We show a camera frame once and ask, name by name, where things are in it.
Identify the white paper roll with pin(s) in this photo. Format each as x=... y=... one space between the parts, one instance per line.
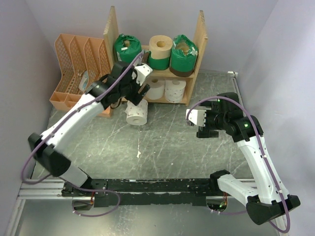
x=137 y=115
x=174 y=90
x=156 y=90

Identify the items in organizer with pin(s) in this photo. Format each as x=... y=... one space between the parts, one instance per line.
x=87 y=78

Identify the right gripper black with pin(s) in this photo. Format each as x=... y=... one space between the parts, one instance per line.
x=207 y=131

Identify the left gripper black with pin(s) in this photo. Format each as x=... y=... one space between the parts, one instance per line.
x=137 y=97

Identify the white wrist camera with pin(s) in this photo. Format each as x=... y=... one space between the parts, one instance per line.
x=196 y=117
x=143 y=71

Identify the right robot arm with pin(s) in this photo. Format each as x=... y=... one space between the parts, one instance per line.
x=270 y=199

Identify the aluminium frame rail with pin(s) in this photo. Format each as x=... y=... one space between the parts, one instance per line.
x=268 y=201

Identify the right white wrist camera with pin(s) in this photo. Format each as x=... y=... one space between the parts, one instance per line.
x=196 y=117

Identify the orange file organizer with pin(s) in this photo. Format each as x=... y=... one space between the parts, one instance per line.
x=77 y=55

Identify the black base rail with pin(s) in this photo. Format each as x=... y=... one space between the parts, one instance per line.
x=142 y=192

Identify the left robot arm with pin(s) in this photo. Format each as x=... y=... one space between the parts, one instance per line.
x=124 y=81

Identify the green brown roll torn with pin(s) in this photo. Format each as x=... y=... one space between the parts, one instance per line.
x=183 y=56

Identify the brown green paper roll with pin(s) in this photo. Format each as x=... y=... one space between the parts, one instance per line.
x=158 y=54

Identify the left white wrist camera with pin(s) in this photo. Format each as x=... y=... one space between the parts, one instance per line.
x=143 y=71

